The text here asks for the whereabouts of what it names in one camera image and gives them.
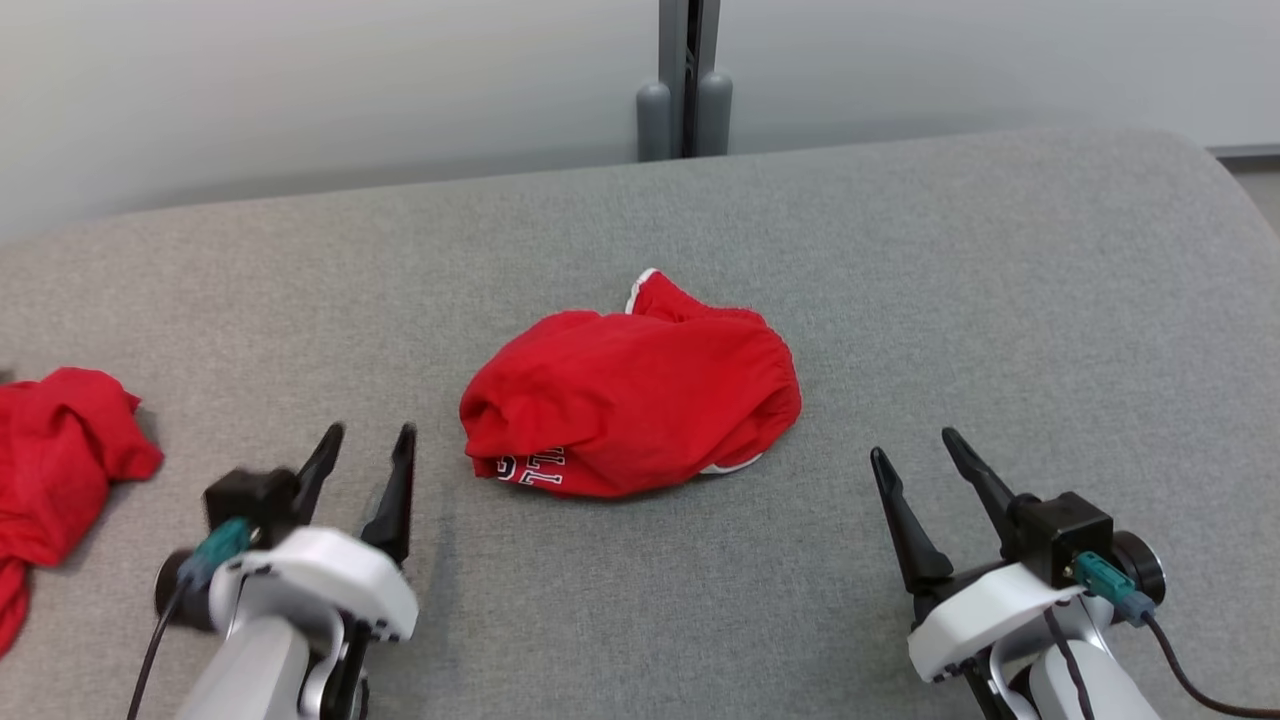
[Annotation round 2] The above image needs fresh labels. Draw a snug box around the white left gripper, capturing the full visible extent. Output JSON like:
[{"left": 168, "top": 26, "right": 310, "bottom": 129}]
[{"left": 210, "top": 423, "right": 419, "bottom": 641}]

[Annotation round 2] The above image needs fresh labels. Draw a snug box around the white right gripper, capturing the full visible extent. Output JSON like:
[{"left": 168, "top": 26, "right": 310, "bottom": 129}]
[{"left": 870, "top": 427, "right": 1086, "bottom": 686}]

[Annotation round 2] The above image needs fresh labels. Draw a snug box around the red jersey with white sleeves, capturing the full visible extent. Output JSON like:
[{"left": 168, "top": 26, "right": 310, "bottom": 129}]
[{"left": 459, "top": 268, "right": 803, "bottom": 499}]

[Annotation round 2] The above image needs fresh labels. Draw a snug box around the plain red crumpled garment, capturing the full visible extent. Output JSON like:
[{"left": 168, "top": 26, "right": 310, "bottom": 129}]
[{"left": 0, "top": 367, "right": 164, "bottom": 661}]

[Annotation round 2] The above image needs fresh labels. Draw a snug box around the teal left camera connector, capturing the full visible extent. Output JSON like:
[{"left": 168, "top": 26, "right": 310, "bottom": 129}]
[{"left": 178, "top": 517, "right": 253, "bottom": 591}]

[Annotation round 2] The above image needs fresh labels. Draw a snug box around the teal camera connector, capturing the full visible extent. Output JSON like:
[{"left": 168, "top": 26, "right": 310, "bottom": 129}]
[
  {"left": 178, "top": 517, "right": 253, "bottom": 591},
  {"left": 1073, "top": 552, "right": 1157, "bottom": 627}
]

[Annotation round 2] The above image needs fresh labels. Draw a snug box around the teal right camera connector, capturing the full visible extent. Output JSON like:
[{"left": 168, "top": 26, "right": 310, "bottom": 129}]
[{"left": 1073, "top": 552, "right": 1157, "bottom": 627}]

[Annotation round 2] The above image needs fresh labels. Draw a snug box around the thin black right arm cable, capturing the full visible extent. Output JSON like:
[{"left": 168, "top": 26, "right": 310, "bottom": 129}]
[{"left": 1043, "top": 605, "right": 1091, "bottom": 720}]

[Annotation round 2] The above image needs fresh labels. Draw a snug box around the black left camera cable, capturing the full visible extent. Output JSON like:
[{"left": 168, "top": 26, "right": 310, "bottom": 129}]
[{"left": 127, "top": 583, "right": 193, "bottom": 720}]

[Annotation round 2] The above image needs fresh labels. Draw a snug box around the black camera cable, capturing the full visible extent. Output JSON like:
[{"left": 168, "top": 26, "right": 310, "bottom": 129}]
[
  {"left": 1140, "top": 610, "right": 1280, "bottom": 720},
  {"left": 127, "top": 583, "right": 193, "bottom": 720}
]

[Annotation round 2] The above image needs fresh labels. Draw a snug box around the black right camera cable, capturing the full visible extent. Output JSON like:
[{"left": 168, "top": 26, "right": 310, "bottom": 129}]
[{"left": 1140, "top": 610, "right": 1280, "bottom": 720}]

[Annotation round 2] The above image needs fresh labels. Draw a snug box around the grey wall post with gap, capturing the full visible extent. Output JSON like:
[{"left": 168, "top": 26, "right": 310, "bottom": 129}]
[{"left": 636, "top": 0, "right": 734, "bottom": 163}]

